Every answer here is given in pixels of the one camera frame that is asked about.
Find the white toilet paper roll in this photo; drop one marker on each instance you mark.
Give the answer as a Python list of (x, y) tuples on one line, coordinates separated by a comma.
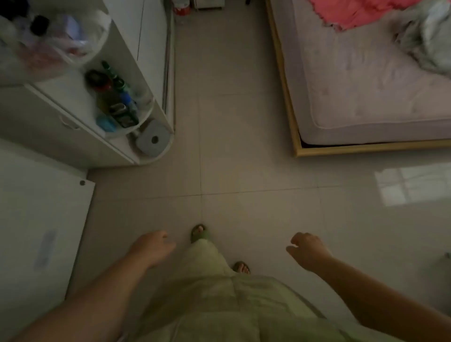
[(154, 139)]

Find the blue small container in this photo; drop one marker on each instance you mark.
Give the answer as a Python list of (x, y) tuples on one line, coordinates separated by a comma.
[(106, 123)]

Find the clear plastic bag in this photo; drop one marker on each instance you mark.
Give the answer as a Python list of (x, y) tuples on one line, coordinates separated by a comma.
[(45, 38)]

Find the person's left forearm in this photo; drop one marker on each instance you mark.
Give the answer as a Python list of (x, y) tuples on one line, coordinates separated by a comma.
[(84, 301)]

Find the person's right hand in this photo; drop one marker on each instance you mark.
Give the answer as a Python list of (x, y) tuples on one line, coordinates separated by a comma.
[(310, 252)]

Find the dark patterned box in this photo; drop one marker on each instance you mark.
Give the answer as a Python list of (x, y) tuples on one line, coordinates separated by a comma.
[(123, 114)]

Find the pink blanket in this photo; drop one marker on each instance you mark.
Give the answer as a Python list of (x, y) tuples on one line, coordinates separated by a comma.
[(356, 12)]

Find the red and white container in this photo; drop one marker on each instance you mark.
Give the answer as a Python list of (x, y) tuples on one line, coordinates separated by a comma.
[(181, 7)]

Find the person's right thumb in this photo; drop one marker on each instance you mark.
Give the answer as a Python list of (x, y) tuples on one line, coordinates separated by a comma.
[(291, 252)]

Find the green glass bottle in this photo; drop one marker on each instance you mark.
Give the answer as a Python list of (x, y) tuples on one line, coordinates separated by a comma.
[(112, 74)]

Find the green left slipper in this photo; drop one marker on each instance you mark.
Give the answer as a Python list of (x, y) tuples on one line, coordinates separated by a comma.
[(199, 232)]

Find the grey crumpled blanket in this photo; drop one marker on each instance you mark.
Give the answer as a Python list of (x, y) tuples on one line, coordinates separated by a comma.
[(428, 37)]

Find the light green dress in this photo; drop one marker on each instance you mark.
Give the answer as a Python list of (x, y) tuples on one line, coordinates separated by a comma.
[(229, 303)]

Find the white corner shelf unit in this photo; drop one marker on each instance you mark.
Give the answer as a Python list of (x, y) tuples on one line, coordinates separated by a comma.
[(116, 98)]

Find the person's left fingers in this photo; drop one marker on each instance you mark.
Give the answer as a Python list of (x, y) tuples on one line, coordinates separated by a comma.
[(167, 240)]

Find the person's right forearm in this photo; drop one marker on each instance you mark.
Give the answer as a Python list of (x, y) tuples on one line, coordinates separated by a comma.
[(380, 301)]

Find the person's left hand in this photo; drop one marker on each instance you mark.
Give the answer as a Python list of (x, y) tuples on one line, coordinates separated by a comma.
[(152, 247)]

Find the white cabinet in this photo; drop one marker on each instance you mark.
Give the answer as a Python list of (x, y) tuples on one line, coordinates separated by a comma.
[(35, 239)]

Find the pale pink mattress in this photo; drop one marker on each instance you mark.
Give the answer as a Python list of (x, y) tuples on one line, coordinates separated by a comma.
[(366, 81)]

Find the dark red jar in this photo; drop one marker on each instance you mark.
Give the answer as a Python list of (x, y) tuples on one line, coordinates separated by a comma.
[(97, 80)]

